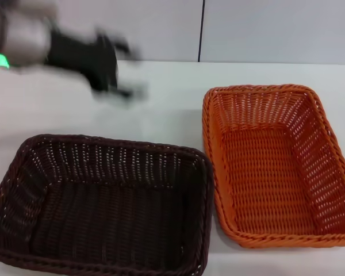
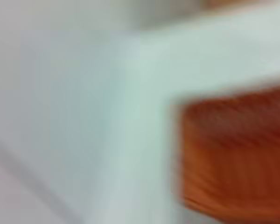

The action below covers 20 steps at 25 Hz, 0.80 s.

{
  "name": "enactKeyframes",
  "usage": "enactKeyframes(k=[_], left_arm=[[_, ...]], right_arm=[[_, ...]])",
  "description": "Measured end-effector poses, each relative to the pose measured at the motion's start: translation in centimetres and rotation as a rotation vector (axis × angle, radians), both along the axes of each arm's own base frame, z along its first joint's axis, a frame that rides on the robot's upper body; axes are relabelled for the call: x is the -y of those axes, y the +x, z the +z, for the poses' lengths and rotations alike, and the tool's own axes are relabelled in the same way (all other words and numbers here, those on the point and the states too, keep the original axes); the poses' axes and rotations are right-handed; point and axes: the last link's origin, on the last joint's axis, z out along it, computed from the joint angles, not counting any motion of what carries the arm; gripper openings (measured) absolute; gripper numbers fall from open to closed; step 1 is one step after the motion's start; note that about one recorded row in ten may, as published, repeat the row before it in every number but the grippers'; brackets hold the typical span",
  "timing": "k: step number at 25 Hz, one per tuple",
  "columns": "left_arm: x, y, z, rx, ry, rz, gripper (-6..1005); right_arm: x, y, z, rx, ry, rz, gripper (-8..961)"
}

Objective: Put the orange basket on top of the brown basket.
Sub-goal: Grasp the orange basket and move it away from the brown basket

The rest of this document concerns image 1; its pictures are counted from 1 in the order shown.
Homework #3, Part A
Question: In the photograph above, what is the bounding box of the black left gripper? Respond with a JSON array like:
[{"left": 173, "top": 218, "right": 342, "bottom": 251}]
[{"left": 44, "top": 28, "right": 150, "bottom": 103}]

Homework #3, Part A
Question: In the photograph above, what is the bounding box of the dark brown woven basket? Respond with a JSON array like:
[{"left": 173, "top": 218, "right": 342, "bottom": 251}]
[{"left": 0, "top": 133, "right": 214, "bottom": 276}]

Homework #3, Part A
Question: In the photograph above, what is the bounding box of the orange-yellow woven basket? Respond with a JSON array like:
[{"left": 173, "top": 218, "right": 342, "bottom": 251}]
[{"left": 201, "top": 83, "right": 345, "bottom": 250}]

